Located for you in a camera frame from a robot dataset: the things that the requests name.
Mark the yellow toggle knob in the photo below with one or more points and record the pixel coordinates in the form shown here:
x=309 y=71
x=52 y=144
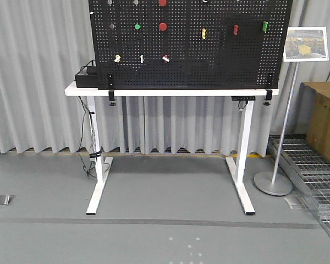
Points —
x=203 y=33

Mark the red toggle knob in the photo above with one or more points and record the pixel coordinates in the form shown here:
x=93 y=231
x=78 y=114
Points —
x=236 y=29

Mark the green toggle knob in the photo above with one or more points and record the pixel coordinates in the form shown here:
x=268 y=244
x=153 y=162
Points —
x=265 y=26

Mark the black table control panel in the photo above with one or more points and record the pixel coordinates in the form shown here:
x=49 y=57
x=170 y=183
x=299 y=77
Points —
x=243 y=98

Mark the left black table clamp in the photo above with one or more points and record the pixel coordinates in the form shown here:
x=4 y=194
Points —
x=111 y=96

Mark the black table clamp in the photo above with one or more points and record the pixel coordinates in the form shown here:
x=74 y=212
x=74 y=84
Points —
x=268 y=86
x=111 y=96

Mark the white height-adjustable table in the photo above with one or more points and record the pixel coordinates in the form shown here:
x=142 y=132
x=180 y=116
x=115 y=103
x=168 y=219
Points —
x=236 y=165

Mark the black perforated pegboard panel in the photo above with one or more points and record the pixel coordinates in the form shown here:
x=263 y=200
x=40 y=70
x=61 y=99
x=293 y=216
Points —
x=221 y=61

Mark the black electronics box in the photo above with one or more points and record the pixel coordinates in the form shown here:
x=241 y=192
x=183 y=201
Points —
x=87 y=76

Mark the lower red round push button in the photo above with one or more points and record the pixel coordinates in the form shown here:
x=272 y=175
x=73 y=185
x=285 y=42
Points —
x=163 y=26

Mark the red round push button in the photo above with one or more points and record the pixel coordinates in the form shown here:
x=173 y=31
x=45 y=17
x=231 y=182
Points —
x=163 y=26
x=162 y=3

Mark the right black table clamp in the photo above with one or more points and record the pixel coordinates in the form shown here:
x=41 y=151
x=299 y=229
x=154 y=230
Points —
x=268 y=86

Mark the upper red round push button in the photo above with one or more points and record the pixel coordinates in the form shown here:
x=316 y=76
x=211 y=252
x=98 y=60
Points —
x=162 y=3

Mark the grey curtain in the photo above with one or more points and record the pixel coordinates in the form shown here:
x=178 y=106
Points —
x=43 y=44

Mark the cardboard box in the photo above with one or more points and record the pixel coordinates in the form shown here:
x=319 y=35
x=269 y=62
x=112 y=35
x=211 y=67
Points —
x=318 y=133

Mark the metal grating steps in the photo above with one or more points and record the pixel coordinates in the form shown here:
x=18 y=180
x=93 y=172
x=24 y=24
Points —
x=310 y=174

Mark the sign stand with photo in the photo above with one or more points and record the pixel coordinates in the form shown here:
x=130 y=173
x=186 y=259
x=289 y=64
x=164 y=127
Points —
x=302 y=44

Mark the metal floor socket plate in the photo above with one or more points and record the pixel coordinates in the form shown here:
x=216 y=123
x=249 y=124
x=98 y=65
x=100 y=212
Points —
x=4 y=200

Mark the red white knob switch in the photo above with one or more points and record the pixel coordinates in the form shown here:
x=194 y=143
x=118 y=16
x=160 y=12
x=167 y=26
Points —
x=165 y=58

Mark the cream yellow knob switch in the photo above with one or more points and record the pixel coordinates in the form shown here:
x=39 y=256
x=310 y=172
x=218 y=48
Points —
x=117 y=58

